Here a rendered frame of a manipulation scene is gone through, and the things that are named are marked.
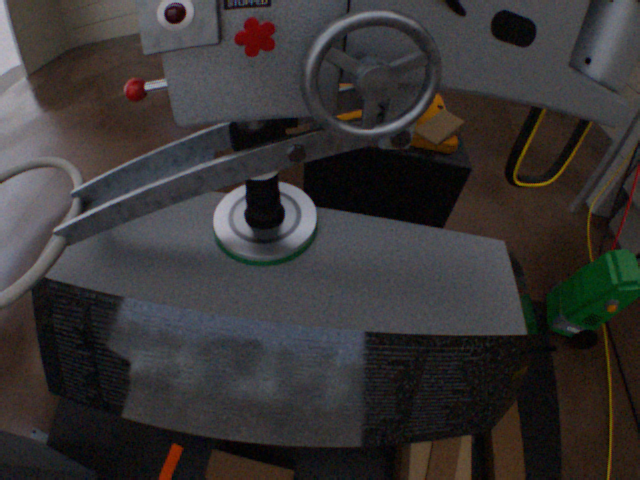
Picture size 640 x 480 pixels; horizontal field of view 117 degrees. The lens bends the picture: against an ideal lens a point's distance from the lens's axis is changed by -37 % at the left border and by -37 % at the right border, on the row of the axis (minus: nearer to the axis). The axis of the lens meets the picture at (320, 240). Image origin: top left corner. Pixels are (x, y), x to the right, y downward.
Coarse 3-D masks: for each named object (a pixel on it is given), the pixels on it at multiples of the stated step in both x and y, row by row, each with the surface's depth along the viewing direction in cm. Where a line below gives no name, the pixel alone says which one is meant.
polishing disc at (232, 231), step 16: (240, 192) 66; (288, 192) 67; (224, 208) 63; (240, 208) 63; (288, 208) 64; (304, 208) 64; (224, 224) 60; (240, 224) 61; (288, 224) 61; (304, 224) 62; (224, 240) 58; (240, 240) 58; (256, 240) 58; (272, 240) 59; (288, 240) 59; (304, 240) 59; (240, 256) 57; (256, 256) 56; (272, 256) 56
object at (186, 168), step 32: (352, 96) 50; (224, 128) 51; (288, 128) 54; (320, 128) 43; (160, 160) 53; (192, 160) 54; (224, 160) 44; (256, 160) 45; (288, 160) 46; (96, 192) 54; (128, 192) 53; (160, 192) 46; (192, 192) 47; (64, 224) 46; (96, 224) 47
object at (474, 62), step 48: (384, 0) 26; (432, 0) 26; (480, 0) 26; (528, 0) 25; (576, 0) 24; (384, 48) 30; (480, 48) 31; (528, 48) 31; (528, 96) 37; (576, 96) 37; (624, 96) 39; (384, 144) 43
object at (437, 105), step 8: (440, 96) 126; (432, 104) 119; (440, 104) 120; (352, 112) 107; (360, 112) 107; (432, 112) 114; (344, 120) 103; (424, 120) 108; (416, 128) 104; (416, 136) 100; (456, 136) 104; (416, 144) 101; (424, 144) 101; (432, 144) 100; (440, 144) 99; (448, 144) 99; (456, 144) 100; (448, 152) 101
